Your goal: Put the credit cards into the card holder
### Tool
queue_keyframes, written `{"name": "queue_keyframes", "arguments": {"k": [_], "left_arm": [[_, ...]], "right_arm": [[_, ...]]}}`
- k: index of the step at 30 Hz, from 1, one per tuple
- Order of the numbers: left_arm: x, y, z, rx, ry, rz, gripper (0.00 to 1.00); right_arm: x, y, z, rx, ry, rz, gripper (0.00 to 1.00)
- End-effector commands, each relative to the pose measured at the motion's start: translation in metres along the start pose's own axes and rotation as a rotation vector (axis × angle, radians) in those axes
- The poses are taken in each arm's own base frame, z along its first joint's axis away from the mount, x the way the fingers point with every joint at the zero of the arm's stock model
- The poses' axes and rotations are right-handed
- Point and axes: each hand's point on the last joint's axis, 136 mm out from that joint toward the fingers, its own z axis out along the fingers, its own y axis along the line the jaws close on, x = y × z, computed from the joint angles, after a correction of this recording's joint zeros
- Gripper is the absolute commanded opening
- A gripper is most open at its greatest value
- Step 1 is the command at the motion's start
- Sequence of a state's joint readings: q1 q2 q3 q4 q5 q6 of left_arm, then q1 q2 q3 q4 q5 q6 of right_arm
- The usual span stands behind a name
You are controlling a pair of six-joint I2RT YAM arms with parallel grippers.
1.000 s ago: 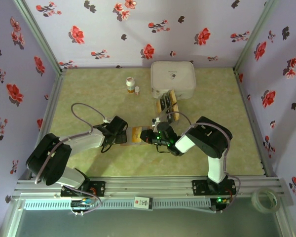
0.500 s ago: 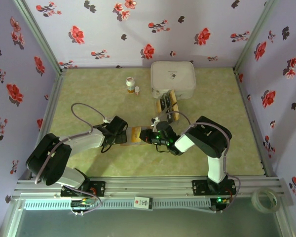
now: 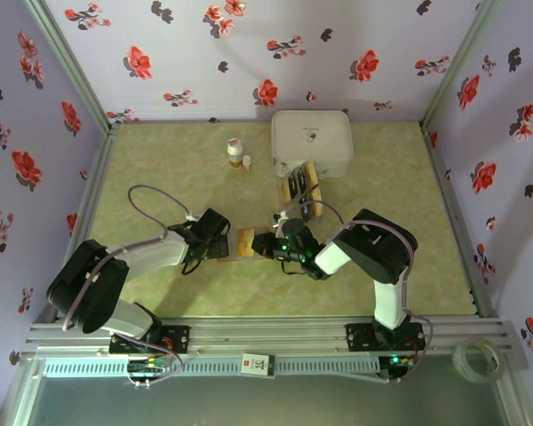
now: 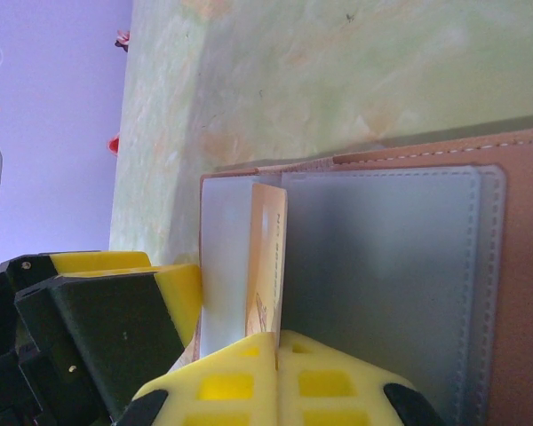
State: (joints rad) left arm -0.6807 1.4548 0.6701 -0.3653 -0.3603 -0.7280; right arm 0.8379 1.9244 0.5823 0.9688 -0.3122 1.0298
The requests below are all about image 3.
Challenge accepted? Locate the large white orange-label medicine bottle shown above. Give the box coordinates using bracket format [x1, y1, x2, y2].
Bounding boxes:
[227, 138, 244, 169]

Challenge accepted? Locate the white label box red logo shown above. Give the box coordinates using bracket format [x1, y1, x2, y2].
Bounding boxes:
[239, 351, 277, 379]

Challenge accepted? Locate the white square box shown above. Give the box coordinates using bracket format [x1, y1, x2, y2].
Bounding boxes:
[270, 109, 354, 179]

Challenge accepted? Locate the clear adhesive tape roll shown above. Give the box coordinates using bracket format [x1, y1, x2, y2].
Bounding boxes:
[452, 337, 505, 383]

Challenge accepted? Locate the grey right arm cable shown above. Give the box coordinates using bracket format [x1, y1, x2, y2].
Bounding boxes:
[299, 200, 435, 383]

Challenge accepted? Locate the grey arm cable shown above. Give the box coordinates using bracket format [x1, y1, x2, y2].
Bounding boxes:
[61, 185, 197, 333]
[299, 200, 435, 383]

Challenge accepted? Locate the grey left arm cable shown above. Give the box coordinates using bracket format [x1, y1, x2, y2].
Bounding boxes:
[61, 185, 197, 333]

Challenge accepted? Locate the wide aluminium base rail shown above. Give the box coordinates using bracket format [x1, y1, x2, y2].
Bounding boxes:
[20, 316, 530, 378]

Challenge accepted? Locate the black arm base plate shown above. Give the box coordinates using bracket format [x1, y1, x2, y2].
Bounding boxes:
[345, 322, 426, 354]
[108, 325, 191, 356]

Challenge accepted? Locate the white slotted cable duct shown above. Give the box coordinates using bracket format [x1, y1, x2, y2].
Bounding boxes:
[41, 357, 382, 379]

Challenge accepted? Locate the aluminium table side rail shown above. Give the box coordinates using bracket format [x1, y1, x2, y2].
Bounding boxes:
[61, 126, 122, 320]
[419, 123, 501, 320]

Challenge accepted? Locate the aluminium frame post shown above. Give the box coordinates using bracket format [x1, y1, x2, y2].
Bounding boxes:
[21, 0, 122, 134]
[419, 0, 504, 132]

